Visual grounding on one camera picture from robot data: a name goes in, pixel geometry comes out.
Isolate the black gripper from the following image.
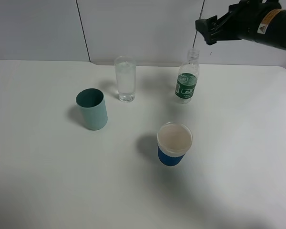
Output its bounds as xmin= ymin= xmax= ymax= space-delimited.
xmin=195 ymin=0 xmax=282 ymax=45

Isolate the clear green-label water bottle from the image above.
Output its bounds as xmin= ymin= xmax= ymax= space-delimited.
xmin=175 ymin=48 xmax=200 ymax=104

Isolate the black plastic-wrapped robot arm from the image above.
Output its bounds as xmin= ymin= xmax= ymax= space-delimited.
xmin=195 ymin=0 xmax=286 ymax=50

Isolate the white cup with blue sleeve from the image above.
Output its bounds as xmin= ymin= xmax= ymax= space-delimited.
xmin=157 ymin=122 xmax=193 ymax=167

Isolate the teal green plastic cup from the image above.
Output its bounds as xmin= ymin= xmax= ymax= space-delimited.
xmin=76 ymin=88 xmax=108 ymax=130

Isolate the tall clear glass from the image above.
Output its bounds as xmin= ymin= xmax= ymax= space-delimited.
xmin=114 ymin=56 xmax=136 ymax=102

